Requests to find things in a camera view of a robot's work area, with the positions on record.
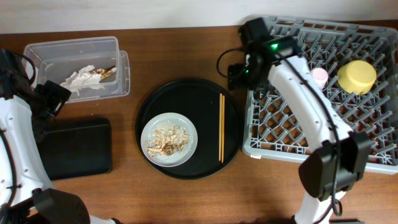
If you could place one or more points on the wooden chopstick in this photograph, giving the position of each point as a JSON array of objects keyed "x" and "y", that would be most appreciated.
[{"x": 220, "y": 126}]

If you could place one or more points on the white tissue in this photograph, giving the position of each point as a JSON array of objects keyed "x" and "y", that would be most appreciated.
[
  {"x": 94, "y": 81},
  {"x": 77, "y": 79}
]

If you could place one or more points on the right wooden chopstick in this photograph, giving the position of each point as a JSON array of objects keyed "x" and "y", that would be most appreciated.
[{"x": 222, "y": 128}]

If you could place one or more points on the yellow bowl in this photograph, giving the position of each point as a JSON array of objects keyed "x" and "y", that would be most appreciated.
[{"x": 357, "y": 77}]

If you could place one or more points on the gold foil wrapper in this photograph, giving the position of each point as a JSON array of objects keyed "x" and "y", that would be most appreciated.
[{"x": 104, "y": 72}]

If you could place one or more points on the clear plastic waste bin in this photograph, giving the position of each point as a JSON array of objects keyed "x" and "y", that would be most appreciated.
[{"x": 58, "y": 60}]

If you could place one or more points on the black rectangular tray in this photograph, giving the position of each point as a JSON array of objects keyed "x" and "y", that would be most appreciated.
[{"x": 77, "y": 148}]

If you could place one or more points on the left wooden chopstick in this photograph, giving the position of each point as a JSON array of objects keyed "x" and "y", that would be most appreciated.
[{"x": 220, "y": 126}]

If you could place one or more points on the grey plate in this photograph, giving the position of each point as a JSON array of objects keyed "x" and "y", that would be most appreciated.
[{"x": 178, "y": 158}]

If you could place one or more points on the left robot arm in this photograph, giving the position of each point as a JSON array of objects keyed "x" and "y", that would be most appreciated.
[{"x": 33, "y": 154}]

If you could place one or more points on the grey dishwasher rack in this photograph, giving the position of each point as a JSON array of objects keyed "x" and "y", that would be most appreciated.
[{"x": 272, "y": 132}]

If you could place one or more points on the food scraps on plate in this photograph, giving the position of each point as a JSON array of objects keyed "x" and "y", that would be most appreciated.
[{"x": 167, "y": 139}]

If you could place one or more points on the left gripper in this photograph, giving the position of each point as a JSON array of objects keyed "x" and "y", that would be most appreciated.
[{"x": 58, "y": 94}]

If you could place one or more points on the pink cup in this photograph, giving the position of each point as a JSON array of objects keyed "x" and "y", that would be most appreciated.
[{"x": 320, "y": 77}]

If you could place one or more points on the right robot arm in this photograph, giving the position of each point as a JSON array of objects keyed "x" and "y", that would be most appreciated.
[{"x": 338, "y": 155}]

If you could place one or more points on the round black tray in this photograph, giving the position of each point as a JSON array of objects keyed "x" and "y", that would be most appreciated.
[{"x": 198, "y": 100}]

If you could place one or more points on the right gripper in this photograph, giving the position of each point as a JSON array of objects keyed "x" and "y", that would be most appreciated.
[{"x": 236, "y": 73}]

